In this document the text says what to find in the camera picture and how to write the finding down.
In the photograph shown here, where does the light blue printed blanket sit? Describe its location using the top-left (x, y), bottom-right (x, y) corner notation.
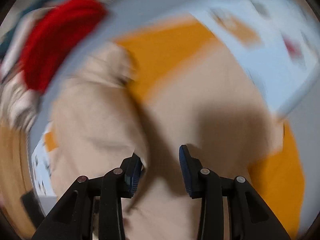
top-left (31, 0), bottom-right (315, 195)

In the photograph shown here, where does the dark flat object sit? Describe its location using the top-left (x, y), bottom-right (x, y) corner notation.
top-left (21, 192), bottom-right (43, 221)

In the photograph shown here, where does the white folded thick blanket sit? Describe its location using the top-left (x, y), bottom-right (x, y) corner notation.
top-left (0, 7), bottom-right (50, 130)

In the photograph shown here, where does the wooden headboard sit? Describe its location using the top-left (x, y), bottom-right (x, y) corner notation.
top-left (0, 125), bottom-right (38, 233)

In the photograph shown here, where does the beige and mustard hooded jacket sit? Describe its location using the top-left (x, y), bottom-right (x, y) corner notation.
top-left (42, 20), bottom-right (307, 240)

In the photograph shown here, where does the orange cloth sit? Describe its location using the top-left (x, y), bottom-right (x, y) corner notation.
top-left (25, 0), bottom-right (320, 230)

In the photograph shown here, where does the red folded quilt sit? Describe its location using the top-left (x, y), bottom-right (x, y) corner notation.
top-left (19, 0), bottom-right (109, 92)

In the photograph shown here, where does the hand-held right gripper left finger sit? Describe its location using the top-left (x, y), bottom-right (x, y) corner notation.
top-left (31, 153), bottom-right (143, 240)

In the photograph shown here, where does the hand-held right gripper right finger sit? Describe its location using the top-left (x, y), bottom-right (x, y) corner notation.
top-left (178, 144), bottom-right (292, 240)

